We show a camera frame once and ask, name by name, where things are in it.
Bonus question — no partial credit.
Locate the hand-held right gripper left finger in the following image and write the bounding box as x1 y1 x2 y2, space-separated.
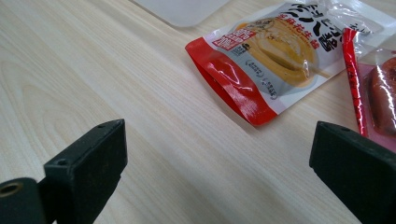
36 119 128 224

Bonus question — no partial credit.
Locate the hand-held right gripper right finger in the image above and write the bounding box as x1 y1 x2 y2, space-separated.
309 120 396 224

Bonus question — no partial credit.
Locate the red sausage packet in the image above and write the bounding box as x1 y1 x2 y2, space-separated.
341 27 396 153

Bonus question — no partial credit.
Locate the white and red sauce pouch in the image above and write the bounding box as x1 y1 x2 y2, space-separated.
185 0 396 127

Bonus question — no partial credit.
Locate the clear plastic container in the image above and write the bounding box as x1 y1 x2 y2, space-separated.
130 0 232 28

